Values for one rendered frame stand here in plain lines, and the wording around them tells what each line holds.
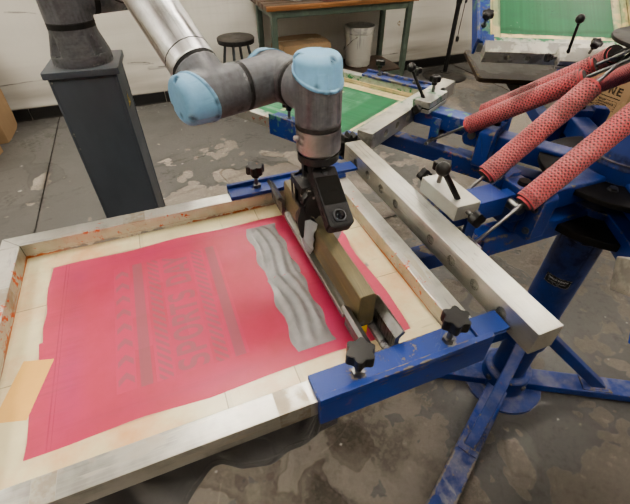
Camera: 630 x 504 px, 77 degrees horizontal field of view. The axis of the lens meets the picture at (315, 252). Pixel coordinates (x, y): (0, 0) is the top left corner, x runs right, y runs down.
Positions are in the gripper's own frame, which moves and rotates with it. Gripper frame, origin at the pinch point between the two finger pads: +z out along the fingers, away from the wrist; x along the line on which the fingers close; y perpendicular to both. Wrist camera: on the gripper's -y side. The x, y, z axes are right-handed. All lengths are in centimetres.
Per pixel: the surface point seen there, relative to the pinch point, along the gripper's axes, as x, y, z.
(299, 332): 10.2, -14.5, 4.8
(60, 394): 48.2, -11.4, 5.3
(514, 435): -72, -20, 101
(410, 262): -15.4, -8.7, 1.9
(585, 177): -70, -1, -1
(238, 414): 23.5, -26.6, 1.9
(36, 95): 125, 381, 77
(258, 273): 12.7, 3.1, 5.3
